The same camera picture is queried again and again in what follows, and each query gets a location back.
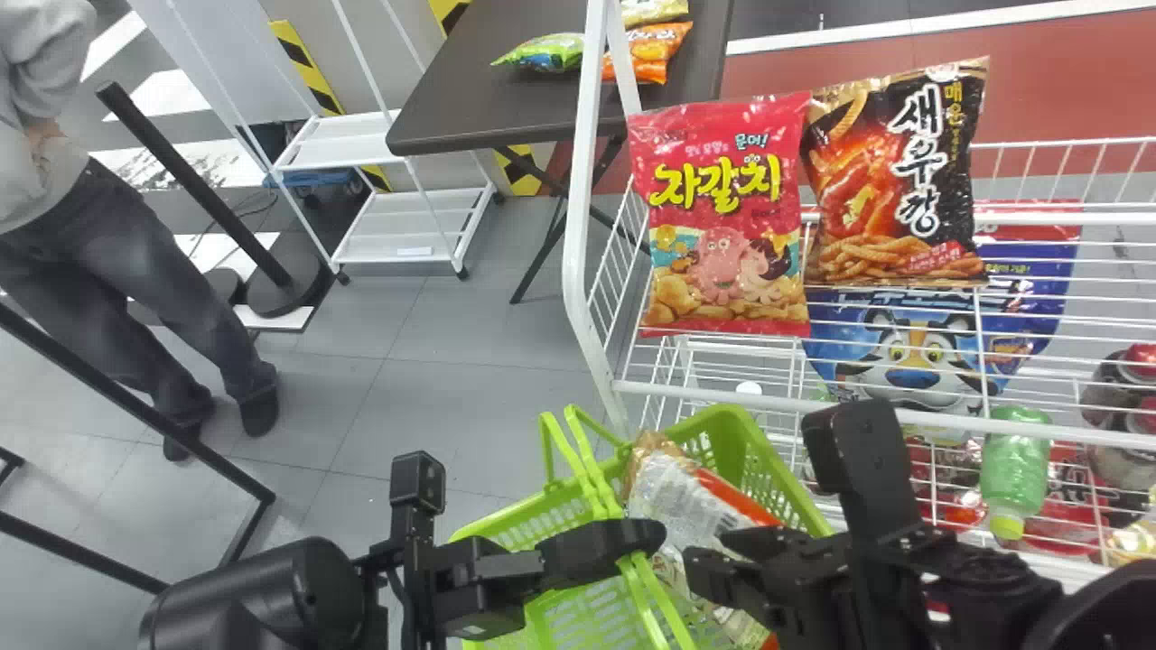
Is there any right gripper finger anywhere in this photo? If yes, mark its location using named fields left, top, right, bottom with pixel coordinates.
left=718, top=525, right=818, bottom=562
left=683, top=545, right=783, bottom=626

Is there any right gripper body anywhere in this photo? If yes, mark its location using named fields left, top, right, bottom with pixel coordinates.
left=766, top=538, right=890, bottom=650

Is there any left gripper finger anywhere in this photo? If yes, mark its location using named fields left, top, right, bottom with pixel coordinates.
left=537, top=518, right=668, bottom=593

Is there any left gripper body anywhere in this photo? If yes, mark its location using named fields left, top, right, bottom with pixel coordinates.
left=423, top=535, right=546, bottom=643

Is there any green basket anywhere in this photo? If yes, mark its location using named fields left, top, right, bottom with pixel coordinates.
left=448, top=403, right=837, bottom=650

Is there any white snack packet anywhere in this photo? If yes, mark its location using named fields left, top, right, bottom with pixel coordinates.
left=621, top=431, right=785, bottom=650

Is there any green bottle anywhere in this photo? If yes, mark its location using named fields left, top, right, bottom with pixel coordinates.
left=979, top=405, right=1054, bottom=542

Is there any blue cereal bag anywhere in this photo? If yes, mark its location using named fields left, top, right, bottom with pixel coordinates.
left=802, top=200, right=1083, bottom=418

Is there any black can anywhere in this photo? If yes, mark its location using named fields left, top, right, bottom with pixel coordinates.
left=1087, top=397, right=1156, bottom=494
left=1079, top=342, right=1156, bottom=425

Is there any white shelf trolley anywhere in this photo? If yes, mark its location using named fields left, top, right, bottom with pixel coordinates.
left=126, top=0, right=499, bottom=282

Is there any black snack packet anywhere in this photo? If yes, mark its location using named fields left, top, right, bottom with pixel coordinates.
left=799, top=56, right=991, bottom=289

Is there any dark side table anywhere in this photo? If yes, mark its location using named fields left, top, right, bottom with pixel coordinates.
left=386, top=0, right=735, bottom=306

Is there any orange snack packet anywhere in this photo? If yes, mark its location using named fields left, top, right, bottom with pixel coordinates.
left=601, top=21, right=695, bottom=86

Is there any green snack packet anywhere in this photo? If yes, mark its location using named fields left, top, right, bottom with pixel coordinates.
left=490, top=32, right=587, bottom=74

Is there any person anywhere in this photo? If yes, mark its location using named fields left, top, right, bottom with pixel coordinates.
left=0, top=0, right=281, bottom=464

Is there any yellow snack packet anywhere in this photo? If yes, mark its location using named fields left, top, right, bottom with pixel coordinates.
left=620, top=0, right=690, bottom=29

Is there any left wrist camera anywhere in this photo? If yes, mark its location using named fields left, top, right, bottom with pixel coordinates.
left=388, top=450, right=448, bottom=579

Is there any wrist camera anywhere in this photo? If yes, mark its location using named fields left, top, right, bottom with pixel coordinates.
left=800, top=399, right=924, bottom=546
left=388, top=450, right=448, bottom=579

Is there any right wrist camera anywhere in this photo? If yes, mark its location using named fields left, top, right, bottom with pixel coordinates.
left=800, top=399, right=924, bottom=546

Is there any white wire rack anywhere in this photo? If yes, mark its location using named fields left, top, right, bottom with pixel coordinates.
left=561, top=0, right=1156, bottom=592

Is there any striped post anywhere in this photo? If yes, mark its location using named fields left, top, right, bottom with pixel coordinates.
left=427, top=0, right=545, bottom=198
left=269, top=19, right=395, bottom=194

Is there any black metal frame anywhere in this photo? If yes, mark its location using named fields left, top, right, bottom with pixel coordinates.
left=0, top=302, right=277, bottom=599

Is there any black post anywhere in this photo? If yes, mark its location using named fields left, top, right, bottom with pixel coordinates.
left=96, top=80, right=331, bottom=320

